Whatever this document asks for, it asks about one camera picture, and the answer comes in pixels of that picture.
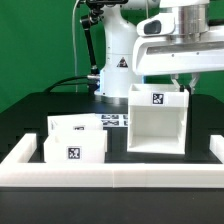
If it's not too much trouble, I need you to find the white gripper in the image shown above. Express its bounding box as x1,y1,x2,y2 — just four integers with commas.
132,19,224,94

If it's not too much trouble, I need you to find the white drawer cabinet box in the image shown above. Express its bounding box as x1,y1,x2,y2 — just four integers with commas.
127,84,189,154

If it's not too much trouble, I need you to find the white front drawer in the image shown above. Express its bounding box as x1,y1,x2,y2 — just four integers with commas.
44,130,107,164

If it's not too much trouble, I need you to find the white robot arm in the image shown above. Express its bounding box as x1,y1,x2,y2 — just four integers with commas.
86,0,224,102

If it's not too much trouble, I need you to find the printed marker sheet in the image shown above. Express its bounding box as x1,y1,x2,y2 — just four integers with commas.
97,114,128,127

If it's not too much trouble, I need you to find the white U-shaped table fence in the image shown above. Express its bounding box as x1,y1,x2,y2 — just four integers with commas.
0,134,224,188

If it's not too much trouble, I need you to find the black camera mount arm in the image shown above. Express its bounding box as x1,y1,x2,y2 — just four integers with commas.
80,9,103,94

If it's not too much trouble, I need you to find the black cable bundle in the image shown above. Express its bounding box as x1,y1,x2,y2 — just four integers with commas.
43,75,100,94

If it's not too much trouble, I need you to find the white hanging cable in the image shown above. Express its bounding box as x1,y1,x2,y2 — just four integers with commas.
71,0,82,94

